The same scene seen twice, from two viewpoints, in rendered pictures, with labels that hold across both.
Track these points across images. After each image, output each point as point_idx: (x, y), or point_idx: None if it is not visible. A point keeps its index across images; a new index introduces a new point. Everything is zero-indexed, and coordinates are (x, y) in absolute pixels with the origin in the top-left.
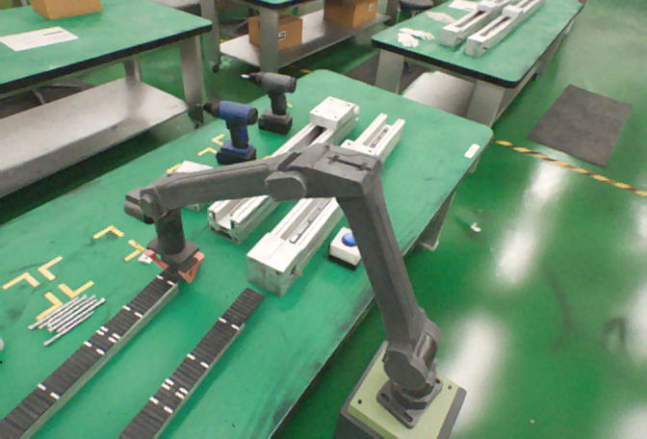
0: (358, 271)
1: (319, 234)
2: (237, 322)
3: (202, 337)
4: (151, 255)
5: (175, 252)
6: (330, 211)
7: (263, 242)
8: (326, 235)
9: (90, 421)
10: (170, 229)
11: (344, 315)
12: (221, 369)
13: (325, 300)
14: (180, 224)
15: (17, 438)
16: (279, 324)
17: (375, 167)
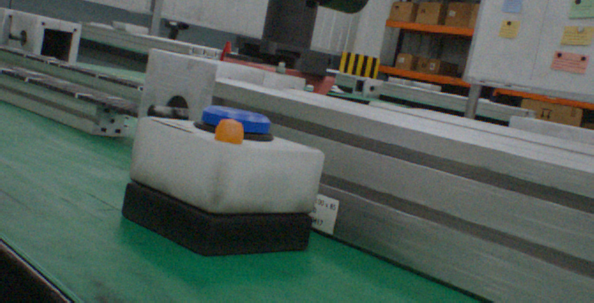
0: (114, 219)
1: (299, 132)
2: (91, 96)
3: None
4: (287, 71)
5: (262, 36)
6: (398, 119)
7: (271, 71)
8: (343, 224)
9: None
10: None
11: None
12: (19, 112)
13: (50, 168)
14: None
15: (67, 68)
16: (50, 140)
17: None
